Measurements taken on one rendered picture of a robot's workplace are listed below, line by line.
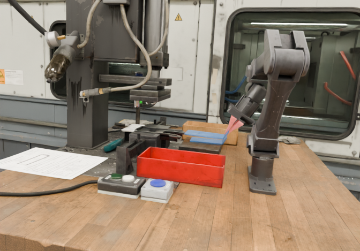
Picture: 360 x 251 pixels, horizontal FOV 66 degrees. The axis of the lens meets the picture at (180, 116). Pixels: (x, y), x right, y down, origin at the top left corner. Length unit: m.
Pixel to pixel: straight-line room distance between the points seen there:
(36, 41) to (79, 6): 1.09
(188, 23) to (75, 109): 0.86
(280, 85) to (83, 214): 0.55
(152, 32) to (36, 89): 1.32
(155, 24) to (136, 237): 0.70
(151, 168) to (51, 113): 1.36
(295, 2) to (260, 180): 1.00
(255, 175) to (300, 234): 0.26
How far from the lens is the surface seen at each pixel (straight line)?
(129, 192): 0.72
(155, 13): 1.02
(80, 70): 1.09
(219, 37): 1.58
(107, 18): 1.06
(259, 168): 0.85
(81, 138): 1.13
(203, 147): 1.10
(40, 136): 2.17
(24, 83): 2.24
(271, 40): 0.74
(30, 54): 2.20
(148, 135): 0.97
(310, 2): 1.60
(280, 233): 0.65
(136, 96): 0.96
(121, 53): 1.02
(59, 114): 2.05
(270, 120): 0.80
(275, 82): 0.73
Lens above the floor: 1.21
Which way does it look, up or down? 9 degrees down
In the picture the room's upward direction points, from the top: 3 degrees clockwise
